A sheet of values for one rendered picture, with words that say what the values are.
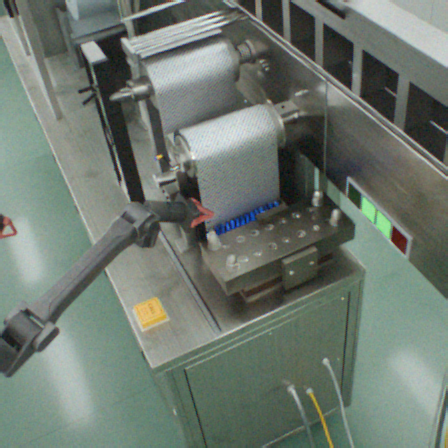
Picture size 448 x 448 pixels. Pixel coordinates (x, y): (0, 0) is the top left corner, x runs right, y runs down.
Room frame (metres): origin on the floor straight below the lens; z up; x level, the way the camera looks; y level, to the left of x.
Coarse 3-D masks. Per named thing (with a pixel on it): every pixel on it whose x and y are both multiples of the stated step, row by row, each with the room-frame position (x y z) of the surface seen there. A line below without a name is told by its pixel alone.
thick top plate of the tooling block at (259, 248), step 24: (288, 216) 1.19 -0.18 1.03; (312, 216) 1.17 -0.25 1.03; (240, 240) 1.13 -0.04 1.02; (264, 240) 1.11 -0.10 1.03; (288, 240) 1.10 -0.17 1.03; (312, 240) 1.08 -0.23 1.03; (336, 240) 1.10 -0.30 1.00; (216, 264) 1.05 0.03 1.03; (240, 264) 1.04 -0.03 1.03; (264, 264) 1.02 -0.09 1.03; (240, 288) 1.00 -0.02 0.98
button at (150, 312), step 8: (144, 304) 1.03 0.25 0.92; (152, 304) 1.03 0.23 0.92; (160, 304) 1.03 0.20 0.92; (136, 312) 1.01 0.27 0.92; (144, 312) 1.01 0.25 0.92; (152, 312) 1.00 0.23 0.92; (160, 312) 1.00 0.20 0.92; (144, 320) 0.98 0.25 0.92; (152, 320) 0.98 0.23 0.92; (160, 320) 0.98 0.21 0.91; (144, 328) 0.97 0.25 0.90
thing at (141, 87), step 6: (138, 78) 1.47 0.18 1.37; (144, 78) 1.47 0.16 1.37; (126, 84) 1.48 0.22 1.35; (132, 84) 1.45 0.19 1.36; (138, 84) 1.45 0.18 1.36; (144, 84) 1.45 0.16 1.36; (150, 84) 1.45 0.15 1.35; (132, 90) 1.44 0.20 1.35; (138, 90) 1.44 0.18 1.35; (144, 90) 1.44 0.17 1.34; (150, 90) 1.45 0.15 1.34; (132, 96) 1.44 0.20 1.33; (138, 96) 1.43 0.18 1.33; (144, 96) 1.44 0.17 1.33; (150, 96) 1.45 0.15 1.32
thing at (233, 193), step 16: (256, 160) 1.24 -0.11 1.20; (272, 160) 1.26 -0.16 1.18; (224, 176) 1.21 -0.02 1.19; (240, 176) 1.22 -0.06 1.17; (256, 176) 1.24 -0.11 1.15; (272, 176) 1.26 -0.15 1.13; (208, 192) 1.19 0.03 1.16; (224, 192) 1.21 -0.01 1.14; (240, 192) 1.22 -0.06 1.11; (256, 192) 1.24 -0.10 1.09; (272, 192) 1.26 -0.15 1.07; (208, 208) 1.19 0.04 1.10; (224, 208) 1.20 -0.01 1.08; (240, 208) 1.22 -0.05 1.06; (256, 208) 1.24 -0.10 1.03; (208, 224) 1.19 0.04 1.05; (224, 224) 1.20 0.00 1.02
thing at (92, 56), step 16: (80, 48) 1.58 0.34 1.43; (96, 48) 1.55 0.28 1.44; (96, 64) 1.45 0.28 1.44; (96, 80) 1.45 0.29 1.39; (112, 80) 1.46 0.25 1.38; (96, 96) 1.46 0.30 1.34; (112, 112) 1.46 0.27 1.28; (112, 128) 1.45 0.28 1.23; (112, 144) 1.50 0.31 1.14; (128, 144) 1.46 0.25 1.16; (112, 160) 1.58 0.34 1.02; (128, 160) 1.46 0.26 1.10; (128, 176) 1.46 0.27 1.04; (128, 192) 1.45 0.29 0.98
